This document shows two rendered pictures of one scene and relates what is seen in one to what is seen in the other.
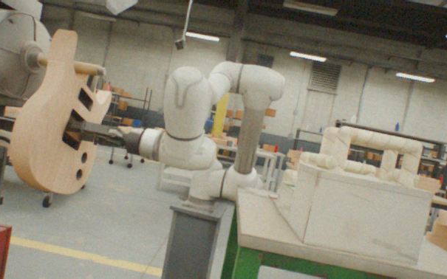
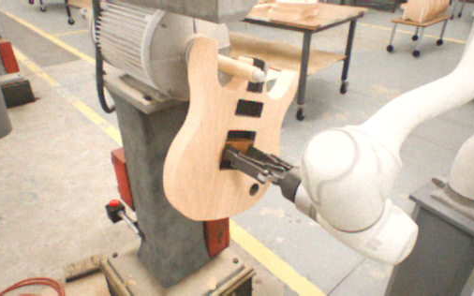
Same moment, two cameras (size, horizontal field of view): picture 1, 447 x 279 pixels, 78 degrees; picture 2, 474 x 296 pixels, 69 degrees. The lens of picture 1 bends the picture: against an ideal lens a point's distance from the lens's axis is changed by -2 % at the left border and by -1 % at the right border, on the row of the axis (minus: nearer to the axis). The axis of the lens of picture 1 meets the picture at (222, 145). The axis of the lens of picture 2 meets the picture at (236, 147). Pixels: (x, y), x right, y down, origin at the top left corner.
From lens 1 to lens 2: 48 cm
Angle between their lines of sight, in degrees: 52
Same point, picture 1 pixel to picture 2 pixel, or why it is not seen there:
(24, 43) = (182, 43)
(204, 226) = (461, 240)
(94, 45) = not seen: outside the picture
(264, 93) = not seen: outside the picture
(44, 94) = (186, 133)
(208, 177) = not seen: outside the picture
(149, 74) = not seen: outside the picture
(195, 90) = (335, 190)
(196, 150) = (366, 243)
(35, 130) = (179, 179)
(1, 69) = (166, 82)
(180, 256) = (419, 260)
